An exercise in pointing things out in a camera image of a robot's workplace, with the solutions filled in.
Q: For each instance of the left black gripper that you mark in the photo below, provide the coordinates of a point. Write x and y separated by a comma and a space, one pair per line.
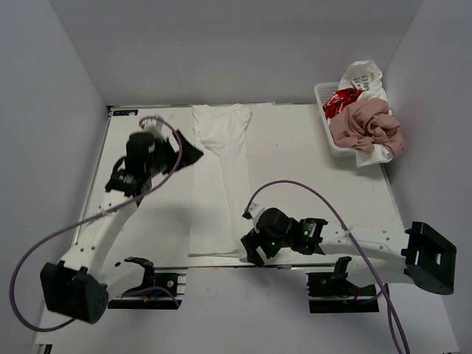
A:
171, 153

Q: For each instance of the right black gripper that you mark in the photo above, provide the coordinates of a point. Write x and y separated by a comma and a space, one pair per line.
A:
254, 243

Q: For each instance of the white t shirt black print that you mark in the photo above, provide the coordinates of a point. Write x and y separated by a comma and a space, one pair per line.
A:
221, 180

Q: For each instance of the pink t shirt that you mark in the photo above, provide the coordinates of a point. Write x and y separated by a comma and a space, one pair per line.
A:
366, 123

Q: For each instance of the white t shirt red print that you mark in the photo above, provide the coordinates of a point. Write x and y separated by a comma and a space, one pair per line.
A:
340, 100

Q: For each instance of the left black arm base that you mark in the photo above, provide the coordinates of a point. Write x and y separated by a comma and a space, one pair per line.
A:
164, 292

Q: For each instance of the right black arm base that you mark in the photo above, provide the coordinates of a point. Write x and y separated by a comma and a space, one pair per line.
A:
327, 296

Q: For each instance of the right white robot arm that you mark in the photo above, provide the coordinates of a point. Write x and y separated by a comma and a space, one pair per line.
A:
419, 255

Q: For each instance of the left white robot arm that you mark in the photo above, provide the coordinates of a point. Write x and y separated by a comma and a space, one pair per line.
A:
77, 285

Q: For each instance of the blue label sticker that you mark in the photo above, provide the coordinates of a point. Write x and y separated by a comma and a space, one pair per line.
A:
125, 113

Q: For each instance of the white t shirt with lettering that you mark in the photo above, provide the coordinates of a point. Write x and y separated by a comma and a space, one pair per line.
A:
365, 76

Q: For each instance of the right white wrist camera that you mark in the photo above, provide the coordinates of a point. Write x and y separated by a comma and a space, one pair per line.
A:
253, 212

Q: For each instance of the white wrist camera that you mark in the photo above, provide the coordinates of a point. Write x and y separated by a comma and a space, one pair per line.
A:
253, 212
152, 124

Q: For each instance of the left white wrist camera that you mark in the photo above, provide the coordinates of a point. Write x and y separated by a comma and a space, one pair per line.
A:
152, 124

